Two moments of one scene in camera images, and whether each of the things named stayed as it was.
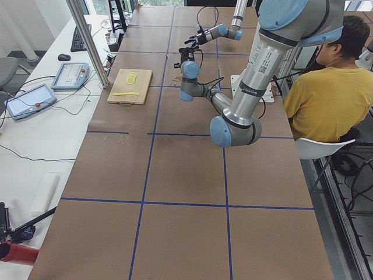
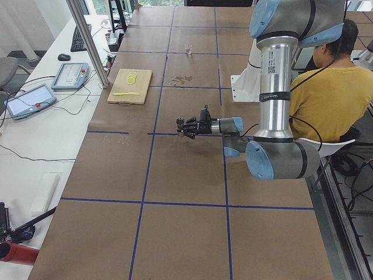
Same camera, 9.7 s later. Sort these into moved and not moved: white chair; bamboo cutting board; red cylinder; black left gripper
Moved: black left gripper
Not moved: white chair; bamboo cutting board; red cylinder
